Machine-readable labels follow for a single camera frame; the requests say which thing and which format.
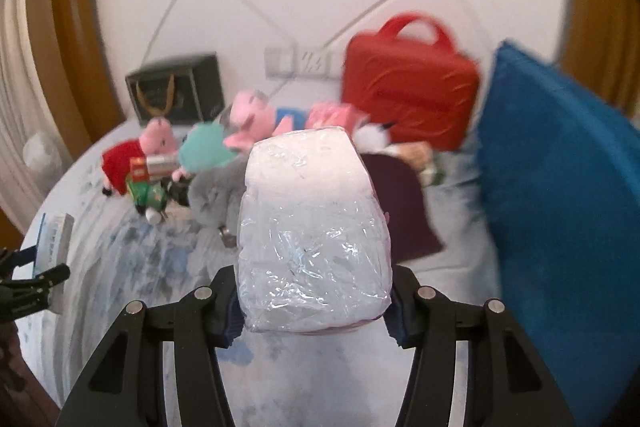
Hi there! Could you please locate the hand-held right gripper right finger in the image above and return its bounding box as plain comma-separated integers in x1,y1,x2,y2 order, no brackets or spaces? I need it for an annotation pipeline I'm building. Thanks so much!
385,264,576,427

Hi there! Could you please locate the pig plush in teal dress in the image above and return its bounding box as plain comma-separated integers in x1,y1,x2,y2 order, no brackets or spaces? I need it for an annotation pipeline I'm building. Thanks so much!
172,121,241,182

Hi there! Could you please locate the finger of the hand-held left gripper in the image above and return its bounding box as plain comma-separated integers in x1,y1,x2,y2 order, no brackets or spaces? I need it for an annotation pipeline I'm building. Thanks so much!
0,247,39,279
0,263,71,323

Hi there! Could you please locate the red carry case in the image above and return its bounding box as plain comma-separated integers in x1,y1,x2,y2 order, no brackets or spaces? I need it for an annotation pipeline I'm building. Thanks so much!
341,12,481,152

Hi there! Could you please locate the white curtain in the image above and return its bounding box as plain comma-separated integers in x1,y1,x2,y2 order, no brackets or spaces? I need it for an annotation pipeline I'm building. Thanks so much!
0,0,66,228

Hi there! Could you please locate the pig plush in red dress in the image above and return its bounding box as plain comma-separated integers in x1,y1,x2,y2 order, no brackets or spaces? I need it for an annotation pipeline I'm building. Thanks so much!
100,117,181,198

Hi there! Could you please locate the floral cloth covered desktop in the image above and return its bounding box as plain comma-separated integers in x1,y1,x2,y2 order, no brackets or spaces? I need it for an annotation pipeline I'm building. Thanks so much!
10,117,506,427

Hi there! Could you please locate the brown bottle with green label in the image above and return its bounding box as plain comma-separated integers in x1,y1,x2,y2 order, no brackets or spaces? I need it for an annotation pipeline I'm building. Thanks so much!
126,179,168,214

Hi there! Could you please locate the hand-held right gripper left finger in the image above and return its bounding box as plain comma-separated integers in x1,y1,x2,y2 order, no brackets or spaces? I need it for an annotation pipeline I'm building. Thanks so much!
55,264,248,427

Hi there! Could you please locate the pig plush in blue outfit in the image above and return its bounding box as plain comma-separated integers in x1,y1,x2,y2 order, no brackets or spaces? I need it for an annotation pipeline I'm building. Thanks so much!
222,89,311,152

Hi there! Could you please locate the white wall socket panel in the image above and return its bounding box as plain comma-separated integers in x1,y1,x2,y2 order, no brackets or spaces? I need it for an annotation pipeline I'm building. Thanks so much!
263,46,333,80

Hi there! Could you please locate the maroon cloth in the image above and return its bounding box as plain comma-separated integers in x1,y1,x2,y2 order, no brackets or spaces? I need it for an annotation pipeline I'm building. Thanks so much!
360,152,446,265

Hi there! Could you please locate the grey plush toy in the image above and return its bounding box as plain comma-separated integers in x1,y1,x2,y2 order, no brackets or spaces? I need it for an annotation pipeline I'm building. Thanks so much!
187,164,251,233

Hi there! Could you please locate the pink tissue pack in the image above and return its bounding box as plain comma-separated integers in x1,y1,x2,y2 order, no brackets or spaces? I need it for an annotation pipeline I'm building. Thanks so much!
305,102,371,138

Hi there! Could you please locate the white and blue box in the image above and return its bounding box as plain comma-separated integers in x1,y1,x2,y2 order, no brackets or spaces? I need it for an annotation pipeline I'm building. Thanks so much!
32,213,76,313

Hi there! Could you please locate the brown wooden frame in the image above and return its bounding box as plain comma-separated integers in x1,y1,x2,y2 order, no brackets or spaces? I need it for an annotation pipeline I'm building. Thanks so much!
25,0,126,128

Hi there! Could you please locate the clear tissue pack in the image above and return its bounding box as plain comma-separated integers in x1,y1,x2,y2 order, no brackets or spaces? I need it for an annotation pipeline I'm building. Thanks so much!
236,127,393,335

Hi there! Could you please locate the white round object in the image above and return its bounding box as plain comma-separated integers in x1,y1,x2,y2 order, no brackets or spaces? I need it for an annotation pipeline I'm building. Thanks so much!
22,132,63,172

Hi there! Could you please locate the dark green gift bag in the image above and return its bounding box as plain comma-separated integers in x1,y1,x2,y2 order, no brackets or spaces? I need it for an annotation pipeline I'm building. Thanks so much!
125,52,224,125

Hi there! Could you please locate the blue pillow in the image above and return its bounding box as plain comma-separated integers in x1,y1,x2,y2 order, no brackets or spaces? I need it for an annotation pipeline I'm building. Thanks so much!
475,39,640,427

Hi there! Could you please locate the red and white box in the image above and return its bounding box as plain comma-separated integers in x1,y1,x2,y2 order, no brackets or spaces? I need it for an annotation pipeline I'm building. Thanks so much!
129,155,181,182

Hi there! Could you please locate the white plush toy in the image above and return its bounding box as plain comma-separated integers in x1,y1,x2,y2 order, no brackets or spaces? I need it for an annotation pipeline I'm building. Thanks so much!
352,122,396,152

